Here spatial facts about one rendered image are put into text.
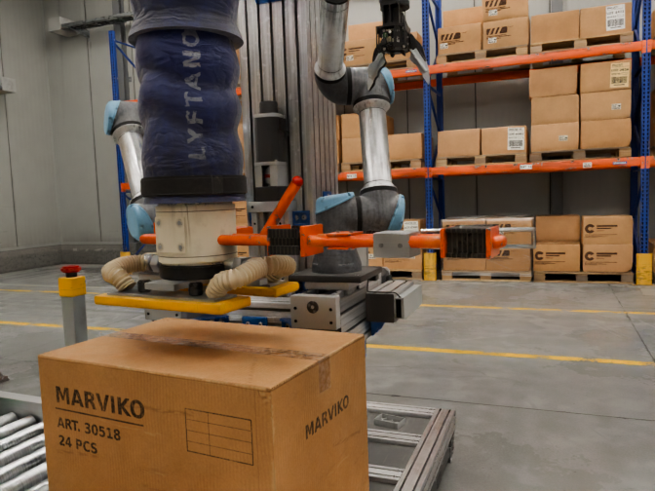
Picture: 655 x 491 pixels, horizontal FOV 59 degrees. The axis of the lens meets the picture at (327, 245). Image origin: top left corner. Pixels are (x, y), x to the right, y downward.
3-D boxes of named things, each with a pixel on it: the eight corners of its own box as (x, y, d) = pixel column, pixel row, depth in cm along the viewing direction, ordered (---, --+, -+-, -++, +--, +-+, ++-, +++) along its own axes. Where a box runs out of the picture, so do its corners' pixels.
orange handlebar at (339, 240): (101, 246, 136) (100, 231, 136) (187, 236, 163) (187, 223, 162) (503, 254, 93) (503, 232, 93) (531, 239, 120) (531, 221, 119)
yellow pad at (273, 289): (158, 289, 139) (156, 269, 139) (185, 283, 148) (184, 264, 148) (276, 297, 124) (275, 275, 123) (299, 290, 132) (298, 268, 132)
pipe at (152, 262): (99, 286, 124) (97, 260, 124) (179, 271, 146) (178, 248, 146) (226, 294, 108) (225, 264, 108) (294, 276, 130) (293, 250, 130)
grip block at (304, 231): (264, 256, 113) (263, 226, 112) (290, 251, 121) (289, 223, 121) (301, 257, 109) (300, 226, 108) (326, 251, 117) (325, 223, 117)
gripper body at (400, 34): (374, 52, 136) (373, -1, 135) (384, 59, 144) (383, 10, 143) (406, 48, 133) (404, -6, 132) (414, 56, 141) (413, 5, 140)
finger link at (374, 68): (354, 81, 141) (374, 47, 138) (361, 85, 146) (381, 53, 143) (364, 88, 140) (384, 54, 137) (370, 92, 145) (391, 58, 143)
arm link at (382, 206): (354, 240, 177) (342, 78, 189) (402, 238, 178) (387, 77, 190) (359, 230, 165) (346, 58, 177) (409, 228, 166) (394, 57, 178)
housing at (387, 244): (371, 257, 104) (371, 233, 103) (386, 253, 110) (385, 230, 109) (408, 258, 100) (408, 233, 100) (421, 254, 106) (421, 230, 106)
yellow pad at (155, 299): (94, 304, 123) (92, 282, 122) (129, 296, 131) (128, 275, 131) (220, 316, 107) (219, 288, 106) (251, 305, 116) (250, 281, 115)
